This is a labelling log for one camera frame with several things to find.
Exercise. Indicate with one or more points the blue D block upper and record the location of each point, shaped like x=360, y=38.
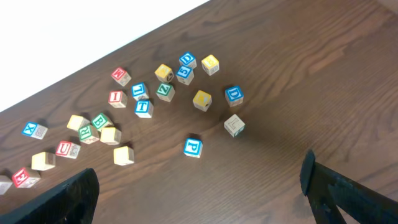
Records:
x=188, y=59

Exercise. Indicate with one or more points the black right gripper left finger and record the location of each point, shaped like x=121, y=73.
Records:
x=72, y=201

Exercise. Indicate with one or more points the yellow block right middle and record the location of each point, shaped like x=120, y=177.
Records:
x=202, y=100

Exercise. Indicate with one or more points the green Z block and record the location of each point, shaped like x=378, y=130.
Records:
x=165, y=92

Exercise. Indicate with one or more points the green R block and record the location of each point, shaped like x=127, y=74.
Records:
x=88, y=134

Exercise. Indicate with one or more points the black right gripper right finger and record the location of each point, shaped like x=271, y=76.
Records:
x=328, y=191

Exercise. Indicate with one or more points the yellow block near left gripper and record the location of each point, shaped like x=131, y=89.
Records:
x=43, y=161

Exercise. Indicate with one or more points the yellow block top middle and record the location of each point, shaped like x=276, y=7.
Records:
x=76, y=122

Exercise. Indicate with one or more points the blue D block lower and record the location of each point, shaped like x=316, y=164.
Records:
x=234, y=96

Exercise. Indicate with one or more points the red E block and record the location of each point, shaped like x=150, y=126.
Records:
x=25, y=178

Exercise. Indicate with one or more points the yellow block below B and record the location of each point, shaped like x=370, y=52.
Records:
x=110, y=136

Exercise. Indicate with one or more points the yellow block lower middle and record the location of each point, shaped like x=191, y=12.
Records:
x=123, y=156

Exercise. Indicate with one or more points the red H block top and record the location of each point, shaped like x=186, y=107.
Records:
x=121, y=76

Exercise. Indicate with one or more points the blue P block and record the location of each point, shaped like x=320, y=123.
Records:
x=193, y=147

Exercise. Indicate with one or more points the red U block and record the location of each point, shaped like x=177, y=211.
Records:
x=68, y=149

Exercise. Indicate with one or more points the blue S block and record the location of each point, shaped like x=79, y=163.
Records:
x=185, y=75

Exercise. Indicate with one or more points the yellow block far right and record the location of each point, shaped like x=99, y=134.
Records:
x=210, y=64

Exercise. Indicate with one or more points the yellow block upper right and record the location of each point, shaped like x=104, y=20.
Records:
x=164, y=73

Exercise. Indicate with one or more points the green B block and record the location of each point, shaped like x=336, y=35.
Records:
x=101, y=121

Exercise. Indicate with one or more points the plain wooden block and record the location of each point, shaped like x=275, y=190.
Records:
x=234, y=125

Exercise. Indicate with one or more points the blue T block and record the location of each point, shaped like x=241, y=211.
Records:
x=144, y=109

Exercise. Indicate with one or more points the blue d block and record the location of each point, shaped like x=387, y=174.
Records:
x=234, y=96
x=188, y=59

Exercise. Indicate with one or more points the blue X block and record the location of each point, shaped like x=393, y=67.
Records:
x=34, y=130

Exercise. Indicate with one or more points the red I block upper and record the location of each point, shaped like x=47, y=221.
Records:
x=117, y=99

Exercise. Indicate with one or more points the blue L block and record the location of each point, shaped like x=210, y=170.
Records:
x=139, y=91

